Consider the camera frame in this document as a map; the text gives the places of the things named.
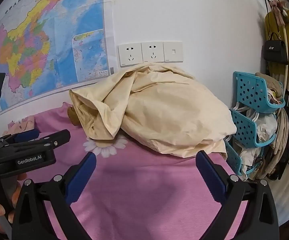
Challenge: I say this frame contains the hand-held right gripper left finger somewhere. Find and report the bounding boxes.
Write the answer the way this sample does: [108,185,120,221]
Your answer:
[11,152,96,240]

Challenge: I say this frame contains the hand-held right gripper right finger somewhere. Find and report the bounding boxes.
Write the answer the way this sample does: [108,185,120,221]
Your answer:
[196,151,279,240]

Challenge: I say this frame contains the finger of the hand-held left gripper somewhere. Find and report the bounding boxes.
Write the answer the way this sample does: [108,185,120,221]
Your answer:
[0,129,40,143]
[8,129,71,148]

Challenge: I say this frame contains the cream large cloth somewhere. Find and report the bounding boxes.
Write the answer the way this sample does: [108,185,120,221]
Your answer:
[69,64,237,159]

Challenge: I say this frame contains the beige and black hanging clothes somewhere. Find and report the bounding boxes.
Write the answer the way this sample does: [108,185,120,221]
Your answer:
[267,106,289,180]

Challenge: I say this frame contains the person's left hand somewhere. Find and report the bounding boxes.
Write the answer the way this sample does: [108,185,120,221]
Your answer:
[0,174,27,232]

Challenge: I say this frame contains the peach folded cloth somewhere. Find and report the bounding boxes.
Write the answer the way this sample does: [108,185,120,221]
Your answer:
[3,116,36,137]

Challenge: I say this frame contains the olive cloth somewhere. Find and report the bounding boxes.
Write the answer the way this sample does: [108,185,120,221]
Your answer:
[67,105,83,127]

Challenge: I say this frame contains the pink floral bedsheet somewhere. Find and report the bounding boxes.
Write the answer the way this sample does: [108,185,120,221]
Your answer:
[0,102,250,240]

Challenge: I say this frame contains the white crumpled plastic bag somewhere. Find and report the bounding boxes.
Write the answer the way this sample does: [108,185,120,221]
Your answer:
[256,115,277,144]

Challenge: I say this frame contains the beige cloth in basket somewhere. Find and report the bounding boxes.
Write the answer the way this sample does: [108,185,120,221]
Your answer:
[255,72,285,105]

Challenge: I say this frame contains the black handbag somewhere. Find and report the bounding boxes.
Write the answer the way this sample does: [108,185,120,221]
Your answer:
[258,0,289,65]

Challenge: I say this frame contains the white curved rod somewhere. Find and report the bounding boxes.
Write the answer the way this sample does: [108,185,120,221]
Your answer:
[282,22,289,98]

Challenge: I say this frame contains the plush toy charm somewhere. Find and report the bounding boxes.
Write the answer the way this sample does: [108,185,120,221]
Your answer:
[268,0,289,25]

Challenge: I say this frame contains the colourful wall map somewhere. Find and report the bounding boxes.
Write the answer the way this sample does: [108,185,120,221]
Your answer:
[0,0,115,117]

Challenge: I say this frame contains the white wall socket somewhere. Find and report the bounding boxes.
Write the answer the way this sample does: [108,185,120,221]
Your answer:
[141,42,164,63]
[118,44,143,67]

